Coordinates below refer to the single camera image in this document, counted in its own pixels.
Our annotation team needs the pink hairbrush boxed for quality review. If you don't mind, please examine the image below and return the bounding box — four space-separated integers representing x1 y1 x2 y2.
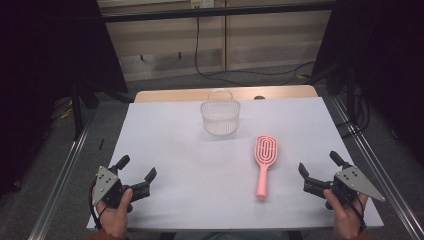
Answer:
253 134 279 201

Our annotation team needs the bundle of black floor cables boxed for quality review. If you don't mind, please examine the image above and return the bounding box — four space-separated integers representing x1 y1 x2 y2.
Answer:
335 88 372 139

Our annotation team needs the yellow cable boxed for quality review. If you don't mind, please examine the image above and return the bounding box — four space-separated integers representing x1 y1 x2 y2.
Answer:
58 105 74 120

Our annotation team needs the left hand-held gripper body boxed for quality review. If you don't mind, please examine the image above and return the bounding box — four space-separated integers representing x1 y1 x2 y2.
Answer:
91 164 135 215

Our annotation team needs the person's left hand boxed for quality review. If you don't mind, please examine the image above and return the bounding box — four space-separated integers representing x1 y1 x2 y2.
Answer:
95 188 135 240

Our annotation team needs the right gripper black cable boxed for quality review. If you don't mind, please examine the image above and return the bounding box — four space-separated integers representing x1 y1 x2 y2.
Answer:
344 191 368 232

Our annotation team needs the clear perforated plastic basket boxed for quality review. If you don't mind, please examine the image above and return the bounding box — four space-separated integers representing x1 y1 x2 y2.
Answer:
199 88 242 137

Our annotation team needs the metal floor rail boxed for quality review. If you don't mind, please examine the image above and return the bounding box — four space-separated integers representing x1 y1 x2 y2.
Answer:
27 124 93 240
331 95 424 240

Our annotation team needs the black metal stand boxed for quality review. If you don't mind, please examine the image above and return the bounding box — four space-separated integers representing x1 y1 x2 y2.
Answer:
324 63 358 123
70 79 100 140

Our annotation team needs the wooden table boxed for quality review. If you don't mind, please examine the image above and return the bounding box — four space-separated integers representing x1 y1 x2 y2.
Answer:
134 84 319 104

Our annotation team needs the white wall socket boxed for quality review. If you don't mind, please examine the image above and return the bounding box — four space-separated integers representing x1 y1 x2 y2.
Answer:
190 0 215 10

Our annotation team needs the white table sheet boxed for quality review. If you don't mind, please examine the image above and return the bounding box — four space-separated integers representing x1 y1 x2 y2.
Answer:
86 96 385 232

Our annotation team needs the black horizontal metal bar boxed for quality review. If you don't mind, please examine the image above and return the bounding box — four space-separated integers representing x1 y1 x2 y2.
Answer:
99 1 336 24

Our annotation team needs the person's right hand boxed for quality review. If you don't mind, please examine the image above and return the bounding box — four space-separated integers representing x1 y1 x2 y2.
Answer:
323 188 370 240

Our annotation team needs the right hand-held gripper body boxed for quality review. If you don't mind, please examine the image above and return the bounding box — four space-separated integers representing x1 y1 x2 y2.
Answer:
325 165 387 211

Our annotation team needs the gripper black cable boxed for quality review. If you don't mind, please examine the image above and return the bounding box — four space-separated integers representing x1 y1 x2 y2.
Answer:
87 179 104 231
344 191 368 232

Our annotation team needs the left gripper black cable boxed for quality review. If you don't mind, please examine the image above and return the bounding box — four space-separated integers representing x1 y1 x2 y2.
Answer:
87 179 104 231

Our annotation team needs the long black wall cable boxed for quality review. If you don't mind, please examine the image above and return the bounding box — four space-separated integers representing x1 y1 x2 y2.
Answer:
194 7 317 87

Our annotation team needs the dark curtain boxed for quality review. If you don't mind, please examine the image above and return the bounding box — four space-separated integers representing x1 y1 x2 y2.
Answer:
311 0 424 166
0 0 130 199

